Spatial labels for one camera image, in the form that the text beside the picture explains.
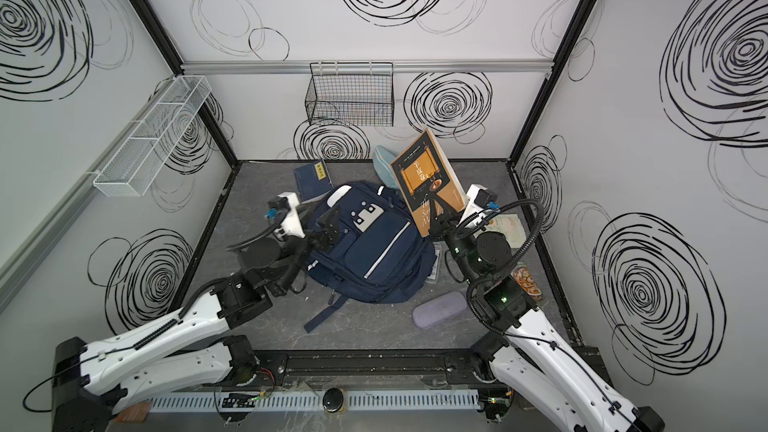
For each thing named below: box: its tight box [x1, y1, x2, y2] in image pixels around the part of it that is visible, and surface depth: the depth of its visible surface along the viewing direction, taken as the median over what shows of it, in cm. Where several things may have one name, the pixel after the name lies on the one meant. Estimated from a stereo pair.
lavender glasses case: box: [413, 291, 467, 329], surface depth 82 cm
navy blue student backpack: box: [304, 181, 437, 334], surface depth 89 cm
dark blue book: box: [293, 160, 334, 202], surface depth 117 cm
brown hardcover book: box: [391, 128, 467, 237], surface depth 67 cm
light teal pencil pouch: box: [372, 145, 399, 190], surface depth 118 cm
